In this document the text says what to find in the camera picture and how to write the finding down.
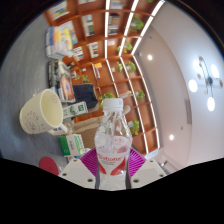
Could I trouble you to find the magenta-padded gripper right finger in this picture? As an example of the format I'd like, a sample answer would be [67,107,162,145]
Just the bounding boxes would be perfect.
[127,147,168,189]

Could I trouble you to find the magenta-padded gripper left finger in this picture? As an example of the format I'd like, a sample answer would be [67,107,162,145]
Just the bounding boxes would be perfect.
[58,148,100,189]

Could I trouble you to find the clear plastic water bottle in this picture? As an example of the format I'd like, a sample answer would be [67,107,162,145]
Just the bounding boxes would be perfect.
[94,97,133,191]

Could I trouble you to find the green-white cardboard box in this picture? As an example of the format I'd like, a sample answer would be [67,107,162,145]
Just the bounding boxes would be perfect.
[59,133,86,158]

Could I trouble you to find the flat round red coaster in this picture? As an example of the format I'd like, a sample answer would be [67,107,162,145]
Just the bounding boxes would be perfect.
[38,156,61,177]

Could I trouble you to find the beige chair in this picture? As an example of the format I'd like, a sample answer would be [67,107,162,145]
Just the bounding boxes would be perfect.
[73,116,104,150]

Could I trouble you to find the small green-white carton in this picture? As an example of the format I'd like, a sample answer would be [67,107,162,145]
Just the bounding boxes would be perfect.
[62,101,89,120]

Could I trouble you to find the wooden artist mannequin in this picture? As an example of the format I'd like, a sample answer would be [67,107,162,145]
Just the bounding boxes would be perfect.
[118,89,133,115]

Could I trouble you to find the cream ceramic mug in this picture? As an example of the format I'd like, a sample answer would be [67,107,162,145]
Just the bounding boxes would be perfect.
[18,88,69,135]

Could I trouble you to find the ceiling air vent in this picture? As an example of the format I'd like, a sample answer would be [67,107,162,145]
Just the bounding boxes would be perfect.
[184,99,193,125]

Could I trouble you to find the dark blue chair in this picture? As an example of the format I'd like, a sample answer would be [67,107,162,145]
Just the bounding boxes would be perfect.
[71,83,99,110]

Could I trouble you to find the flat magazine stack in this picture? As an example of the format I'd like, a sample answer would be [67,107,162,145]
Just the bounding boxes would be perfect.
[47,59,77,104]

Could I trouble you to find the multi-bulb ceiling lamp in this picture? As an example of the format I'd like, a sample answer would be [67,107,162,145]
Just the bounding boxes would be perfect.
[187,55,224,113]

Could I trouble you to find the colourful book stack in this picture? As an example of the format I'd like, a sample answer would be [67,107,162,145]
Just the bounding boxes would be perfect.
[44,20,79,60]

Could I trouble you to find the orange wooden shelf unit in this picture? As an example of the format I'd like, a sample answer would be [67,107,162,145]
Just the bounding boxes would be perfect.
[43,0,166,156]

